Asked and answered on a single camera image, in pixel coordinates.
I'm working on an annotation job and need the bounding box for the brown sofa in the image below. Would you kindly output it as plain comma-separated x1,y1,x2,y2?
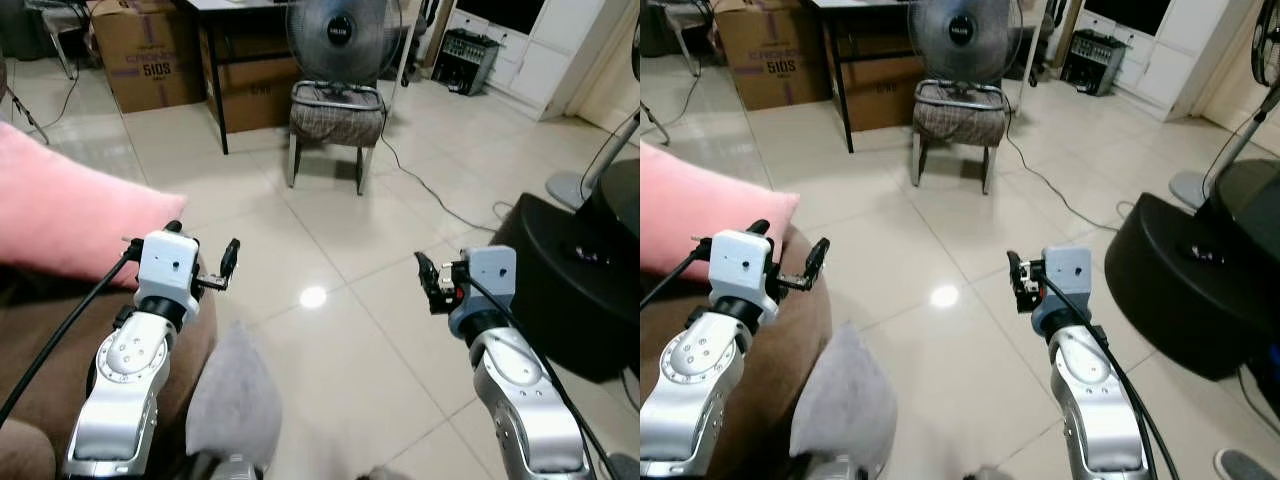
0,262,220,480
640,224,835,480

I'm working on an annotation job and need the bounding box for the pink pillow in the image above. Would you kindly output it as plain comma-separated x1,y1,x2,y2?
640,141,802,283
0,121,190,289

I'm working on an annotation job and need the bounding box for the grey pillow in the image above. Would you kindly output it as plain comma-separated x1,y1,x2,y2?
789,321,899,478
184,321,284,473

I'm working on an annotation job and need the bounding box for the black tripod leg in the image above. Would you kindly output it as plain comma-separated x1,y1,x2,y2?
640,99,673,147
0,84,50,147

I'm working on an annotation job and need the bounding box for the grey standing fan base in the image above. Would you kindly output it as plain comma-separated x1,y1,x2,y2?
1168,78,1280,210
544,108,641,212

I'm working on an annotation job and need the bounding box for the plain brown cardboard box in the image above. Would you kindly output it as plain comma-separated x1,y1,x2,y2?
843,24,927,133
204,24,302,134

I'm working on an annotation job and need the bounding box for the metal stool with plaid cushion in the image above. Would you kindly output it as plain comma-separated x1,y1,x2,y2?
286,79,389,197
911,79,1012,197

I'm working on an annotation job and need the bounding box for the cardboard box with purple print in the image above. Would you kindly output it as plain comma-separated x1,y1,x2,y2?
89,0,208,114
714,0,833,112

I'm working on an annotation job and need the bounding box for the black desk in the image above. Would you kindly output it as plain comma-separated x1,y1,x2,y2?
178,0,304,157
808,0,926,155

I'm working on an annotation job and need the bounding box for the silver robot leg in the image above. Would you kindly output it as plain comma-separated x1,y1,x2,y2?
826,454,885,480
205,454,265,480

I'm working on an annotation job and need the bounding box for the black amplifier box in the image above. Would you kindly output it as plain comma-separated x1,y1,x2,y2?
1059,27,1130,97
431,27,501,97

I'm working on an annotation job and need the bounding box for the black electric fan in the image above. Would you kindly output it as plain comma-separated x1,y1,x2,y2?
285,0,404,88
907,0,1024,88

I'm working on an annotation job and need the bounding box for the white cabinet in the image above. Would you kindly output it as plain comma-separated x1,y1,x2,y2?
438,0,641,123
1072,0,1263,123

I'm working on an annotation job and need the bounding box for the black television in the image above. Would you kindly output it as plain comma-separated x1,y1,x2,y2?
1082,0,1173,37
454,0,548,37

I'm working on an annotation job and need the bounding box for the grey shoe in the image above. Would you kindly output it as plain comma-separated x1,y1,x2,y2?
1214,448,1280,480

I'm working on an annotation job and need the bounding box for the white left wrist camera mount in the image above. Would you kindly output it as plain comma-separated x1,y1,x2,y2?
707,229,781,304
134,231,203,303

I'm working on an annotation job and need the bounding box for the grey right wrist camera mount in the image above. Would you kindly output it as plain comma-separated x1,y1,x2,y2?
463,245,519,313
1040,244,1094,307

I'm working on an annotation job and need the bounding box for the black floor cable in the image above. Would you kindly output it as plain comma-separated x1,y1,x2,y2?
378,134,513,235
1004,134,1133,233

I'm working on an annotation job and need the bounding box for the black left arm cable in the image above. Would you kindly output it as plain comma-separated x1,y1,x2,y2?
640,248,713,309
0,248,143,425

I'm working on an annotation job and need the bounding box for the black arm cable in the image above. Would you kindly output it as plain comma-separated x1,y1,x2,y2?
1038,272,1183,480
463,274,623,480
640,248,713,309
0,248,143,425

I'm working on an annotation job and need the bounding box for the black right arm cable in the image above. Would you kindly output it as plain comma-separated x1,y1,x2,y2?
463,274,623,480
1038,272,1183,480

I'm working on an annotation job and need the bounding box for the metal frame chair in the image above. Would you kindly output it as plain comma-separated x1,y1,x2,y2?
24,0,98,82
658,0,718,78

